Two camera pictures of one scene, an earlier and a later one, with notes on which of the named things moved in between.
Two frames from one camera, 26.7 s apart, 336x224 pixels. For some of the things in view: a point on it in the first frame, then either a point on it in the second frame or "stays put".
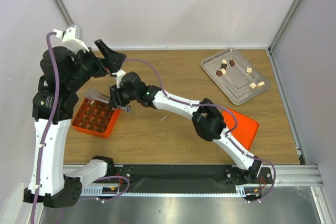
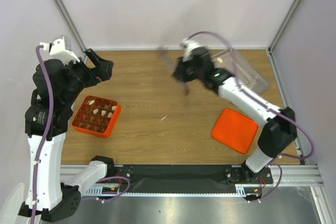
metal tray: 239,80 stays put
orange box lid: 245,130 stays put
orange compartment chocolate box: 95,118 stays put
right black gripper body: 123,96 -> 187,72
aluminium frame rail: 298,175 stays put
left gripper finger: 114,60 -> 104,67
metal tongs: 96,95 -> 164,52
